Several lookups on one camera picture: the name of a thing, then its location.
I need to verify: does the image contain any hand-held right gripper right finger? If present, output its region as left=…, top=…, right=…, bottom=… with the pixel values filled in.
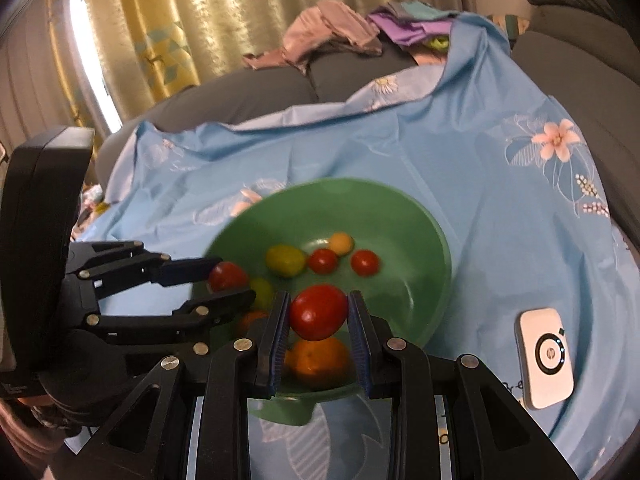
left=348, top=290, right=576, bottom=480

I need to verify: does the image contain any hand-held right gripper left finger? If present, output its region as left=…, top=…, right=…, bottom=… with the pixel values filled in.
left=85, top=290, right=292, bottom=480

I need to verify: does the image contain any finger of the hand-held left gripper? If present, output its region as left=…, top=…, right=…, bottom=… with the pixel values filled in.
left=85, top=287, right=257, bottom=346
left=65, top=241, right=223, bottom=288

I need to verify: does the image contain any orange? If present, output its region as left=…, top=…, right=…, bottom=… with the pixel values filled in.
left=237, top=310, right=271, bottom=336
left=284, top=337, right=352, bottom=391

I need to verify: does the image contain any yellow-green tomato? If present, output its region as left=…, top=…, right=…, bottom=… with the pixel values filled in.
left=248, top=277, right=275, bottom=311
left=265, top=245, right=308, bottom=276

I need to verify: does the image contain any large red tomato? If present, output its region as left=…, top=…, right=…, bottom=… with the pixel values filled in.
left=290, top=284, right=348, bottom=341

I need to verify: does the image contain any small red tomato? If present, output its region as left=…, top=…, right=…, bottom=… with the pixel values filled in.
left=307, top=248, right=340, bottom=275
left=350, top=250, right=381, bottom=277

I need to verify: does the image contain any small orange-yellow tomato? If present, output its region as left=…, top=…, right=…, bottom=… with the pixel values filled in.
left=329, top=231, right=355, bottom=256

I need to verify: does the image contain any green bowl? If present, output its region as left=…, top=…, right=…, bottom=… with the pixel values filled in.
left=192, top=177, right=453, bottom=427

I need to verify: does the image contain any person's left forearm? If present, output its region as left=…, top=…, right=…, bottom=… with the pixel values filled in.
left=0, top=395, right=101, bottom=480

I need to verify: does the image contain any crumpled cloth pile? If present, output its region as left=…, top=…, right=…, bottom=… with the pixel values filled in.
left=72, top=185, right=113, bottom=241

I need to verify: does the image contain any white pocket device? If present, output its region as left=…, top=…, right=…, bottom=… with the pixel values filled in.
left=515, top=307, right=575, bottom=410

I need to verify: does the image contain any blue floral cloth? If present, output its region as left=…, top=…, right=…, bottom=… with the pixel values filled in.
left=65, top=10, right=640, bottom=480

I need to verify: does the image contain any golden curtain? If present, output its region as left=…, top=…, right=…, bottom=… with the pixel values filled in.
left=0, top=0, right=476, bottom=161

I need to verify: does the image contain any pink garment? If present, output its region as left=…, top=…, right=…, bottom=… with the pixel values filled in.
left=242, top=0, right=383, bottom=73

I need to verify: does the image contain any purple garment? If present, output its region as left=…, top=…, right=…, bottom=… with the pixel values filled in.
left=367, top=7, right=451, bottom=46

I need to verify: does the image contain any teal cloth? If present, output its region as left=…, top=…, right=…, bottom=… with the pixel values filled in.
left=387, top=1, right=458, bottom=21

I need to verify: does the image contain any patterned fabric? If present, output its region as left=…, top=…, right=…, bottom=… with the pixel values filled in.
left=492, top=12, right=531, bottom=41

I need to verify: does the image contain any grey sofa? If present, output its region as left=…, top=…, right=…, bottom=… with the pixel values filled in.
left=95, top=0, right=640, bottom=271

